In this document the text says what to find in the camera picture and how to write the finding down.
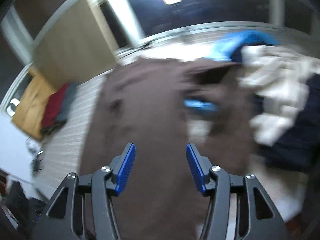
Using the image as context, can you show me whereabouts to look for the brown pants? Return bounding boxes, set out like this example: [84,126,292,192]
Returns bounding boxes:
[80,57,254,240]

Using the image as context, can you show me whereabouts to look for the black cable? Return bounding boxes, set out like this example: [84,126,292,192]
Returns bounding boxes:
[29,137,46,173]

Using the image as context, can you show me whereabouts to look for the blue garment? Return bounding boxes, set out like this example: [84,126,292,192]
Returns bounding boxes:
[184,30,279,117]

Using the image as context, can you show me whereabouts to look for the light plywood board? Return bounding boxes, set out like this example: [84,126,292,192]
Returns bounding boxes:
[32,0,119,83]

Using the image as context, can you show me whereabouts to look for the black folded garment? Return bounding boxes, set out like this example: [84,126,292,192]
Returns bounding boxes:
[41,120,67,136]

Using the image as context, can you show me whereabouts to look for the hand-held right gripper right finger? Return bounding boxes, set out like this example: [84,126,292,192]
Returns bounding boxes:
[186,143,286,240]

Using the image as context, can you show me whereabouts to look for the pine wood board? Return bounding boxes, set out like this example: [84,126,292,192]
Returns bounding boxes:
[11,66,58,140]

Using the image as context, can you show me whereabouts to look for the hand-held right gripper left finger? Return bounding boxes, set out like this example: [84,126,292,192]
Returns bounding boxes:
[32,142,137,240]

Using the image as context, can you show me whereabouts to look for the grey folded garment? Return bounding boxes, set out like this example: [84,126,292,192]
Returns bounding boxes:
[56,84,78,124]

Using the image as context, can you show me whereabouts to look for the navy garment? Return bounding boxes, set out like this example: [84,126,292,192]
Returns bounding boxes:
[252,75,320,173]

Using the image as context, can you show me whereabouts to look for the cream garment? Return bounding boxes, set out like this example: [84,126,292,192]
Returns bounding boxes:
[237,45,314,145]

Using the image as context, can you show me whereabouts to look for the red folded garment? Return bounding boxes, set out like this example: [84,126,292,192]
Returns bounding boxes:
[41,82,71,128]

